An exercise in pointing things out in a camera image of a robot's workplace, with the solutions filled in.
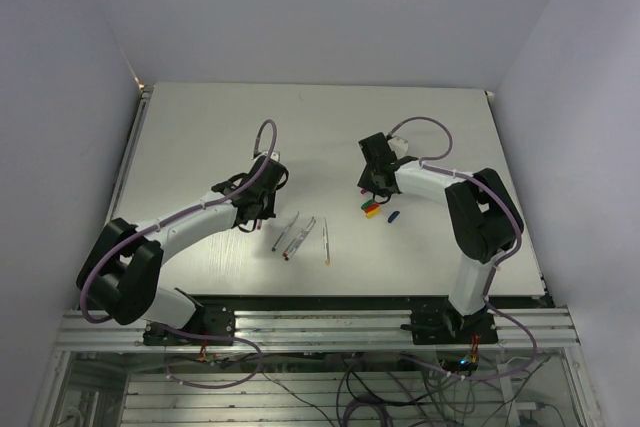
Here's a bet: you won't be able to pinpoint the green pen cap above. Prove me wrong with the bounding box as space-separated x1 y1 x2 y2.
361 200 375 210

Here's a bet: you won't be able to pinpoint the green marker pen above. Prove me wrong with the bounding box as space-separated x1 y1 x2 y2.
271 211 300 252

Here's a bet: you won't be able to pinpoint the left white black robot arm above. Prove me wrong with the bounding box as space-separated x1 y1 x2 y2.
76 155 289 344

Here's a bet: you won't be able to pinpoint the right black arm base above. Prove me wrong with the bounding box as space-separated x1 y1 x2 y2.
400 297 498 345

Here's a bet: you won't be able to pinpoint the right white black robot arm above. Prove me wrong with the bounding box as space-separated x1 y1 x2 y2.
358 132 524 343

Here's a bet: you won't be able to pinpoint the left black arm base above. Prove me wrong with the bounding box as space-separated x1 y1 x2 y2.
142 288 236 347

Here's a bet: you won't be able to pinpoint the yellow pen cap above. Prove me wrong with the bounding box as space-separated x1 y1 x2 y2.
365 209 380 219

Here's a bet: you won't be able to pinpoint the blue pen cap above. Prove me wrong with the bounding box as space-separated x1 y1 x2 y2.
387 211 400 223

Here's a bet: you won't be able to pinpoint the yellow marker pen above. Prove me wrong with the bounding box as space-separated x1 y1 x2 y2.
322 217 331 266

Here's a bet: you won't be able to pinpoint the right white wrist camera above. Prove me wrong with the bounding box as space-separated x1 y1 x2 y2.
387 136 409 158

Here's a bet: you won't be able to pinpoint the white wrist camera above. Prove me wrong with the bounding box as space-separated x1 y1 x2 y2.
252 151 281 162
387 136 409 158

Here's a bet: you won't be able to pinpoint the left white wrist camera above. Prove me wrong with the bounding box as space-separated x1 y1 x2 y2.
252 151 281 162

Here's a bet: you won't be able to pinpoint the aluminium rail frame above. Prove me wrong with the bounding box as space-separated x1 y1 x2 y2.
29 81 596 427

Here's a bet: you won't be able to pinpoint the loose cables under table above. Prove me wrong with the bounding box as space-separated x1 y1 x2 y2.
164 341 551 427

